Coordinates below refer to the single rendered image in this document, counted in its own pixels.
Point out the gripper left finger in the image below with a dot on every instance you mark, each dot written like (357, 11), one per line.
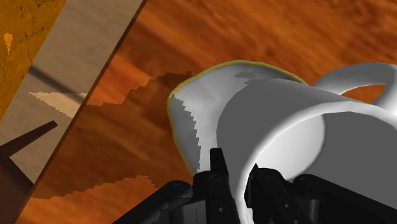
(217, 192)

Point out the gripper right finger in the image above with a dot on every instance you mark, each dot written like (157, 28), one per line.
(279, 198)

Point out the white mug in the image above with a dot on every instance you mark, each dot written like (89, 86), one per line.
(279, 102)

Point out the white plate with yellow rim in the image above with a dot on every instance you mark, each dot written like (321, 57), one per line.
(204, 93)

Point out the orange wooden table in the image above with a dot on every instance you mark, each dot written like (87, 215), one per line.
(248, 31)

